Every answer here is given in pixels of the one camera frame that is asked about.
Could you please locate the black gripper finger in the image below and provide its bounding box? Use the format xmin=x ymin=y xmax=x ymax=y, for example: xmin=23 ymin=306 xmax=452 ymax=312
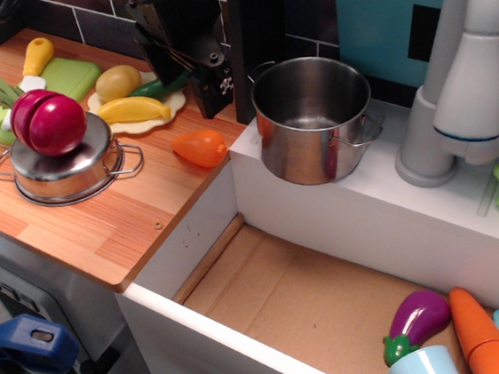
xmin=188 ymin=59 xmax=234 ymax=119
xmin=133 ymin=23 xmax=192 ymax=87

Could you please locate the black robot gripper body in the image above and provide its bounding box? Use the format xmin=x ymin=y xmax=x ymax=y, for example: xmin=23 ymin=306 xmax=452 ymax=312
xmin=125 ymin=0 xmax=226 ymax=71

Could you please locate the light blue toy cup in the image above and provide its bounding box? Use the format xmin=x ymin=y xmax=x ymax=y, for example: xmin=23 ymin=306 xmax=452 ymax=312
xmin=388 ymin=345 xmax=459 ymax=374

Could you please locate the small orange toy carrot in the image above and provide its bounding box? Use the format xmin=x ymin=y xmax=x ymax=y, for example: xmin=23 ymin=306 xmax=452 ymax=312
xmin=171 ymin=129 xmax=228 ymax=168

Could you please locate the toy potato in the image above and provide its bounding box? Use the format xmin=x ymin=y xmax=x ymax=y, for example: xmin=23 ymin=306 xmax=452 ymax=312
xmin=95 ymin=65 xmax=141 ymax=102

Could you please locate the yellow-handled toy knife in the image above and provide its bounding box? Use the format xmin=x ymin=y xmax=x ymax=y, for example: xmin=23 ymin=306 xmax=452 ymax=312
xmin=20 ymin=36 xmax=54 ymax=92

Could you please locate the blue clamp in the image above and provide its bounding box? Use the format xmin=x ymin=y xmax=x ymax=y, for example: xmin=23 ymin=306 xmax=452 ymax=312
xmin=0 ymin=314 xmax=80 ymax=374

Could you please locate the upturned steel pan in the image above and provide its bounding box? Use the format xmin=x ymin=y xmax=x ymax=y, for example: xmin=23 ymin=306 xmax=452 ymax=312
xmin=0 ymin=113 xmax=144 ymax=207

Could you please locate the yellow toy banana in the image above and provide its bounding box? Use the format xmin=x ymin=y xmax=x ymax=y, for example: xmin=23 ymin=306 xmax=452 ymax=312
xmin=96 ymin=96 xmax=172 ymax=123

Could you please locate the green toy cutting board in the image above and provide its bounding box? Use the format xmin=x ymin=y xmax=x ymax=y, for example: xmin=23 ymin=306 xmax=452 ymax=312
xmin=15 ymin=52 xmax=106 ymax=109

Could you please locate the white toy sink basin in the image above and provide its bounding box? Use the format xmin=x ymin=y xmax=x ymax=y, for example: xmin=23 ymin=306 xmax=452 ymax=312
xmin=117 ymin=102 xmax=499 ymax=374

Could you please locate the tall steel pot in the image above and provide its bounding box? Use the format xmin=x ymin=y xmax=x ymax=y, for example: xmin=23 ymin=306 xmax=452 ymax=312
xmin=249 ymin=57 xmax=383 ymax=186

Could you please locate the grey white toy faucet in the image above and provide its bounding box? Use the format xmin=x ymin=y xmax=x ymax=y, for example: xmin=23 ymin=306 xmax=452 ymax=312
xmin=395 ymin=0 xmax=499 ymax=187

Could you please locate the red toy onion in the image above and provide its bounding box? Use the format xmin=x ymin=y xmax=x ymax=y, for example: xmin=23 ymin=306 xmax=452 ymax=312
xmin=10 ymin=89 xmax=87 ymax=157

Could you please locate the green toy cucumber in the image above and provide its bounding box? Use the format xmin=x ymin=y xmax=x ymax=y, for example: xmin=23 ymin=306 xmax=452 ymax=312
xmin=129 ymin=70 xmax=190 ymax=100

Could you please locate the grey toy oven front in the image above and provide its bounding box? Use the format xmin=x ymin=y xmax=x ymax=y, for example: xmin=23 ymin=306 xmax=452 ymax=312
xmin=0 ymin=237 xmax=150 ymax=374

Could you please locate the large orange toy carrot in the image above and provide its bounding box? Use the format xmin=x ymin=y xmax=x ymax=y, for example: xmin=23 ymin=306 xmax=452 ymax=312
xmin=448 ymin=287 xmax=499 ymax=374

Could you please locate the purple toy eggplant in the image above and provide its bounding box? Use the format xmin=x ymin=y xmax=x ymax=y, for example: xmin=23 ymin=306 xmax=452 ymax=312
xmin=383 ymin=290 xmax=451 ymax=367

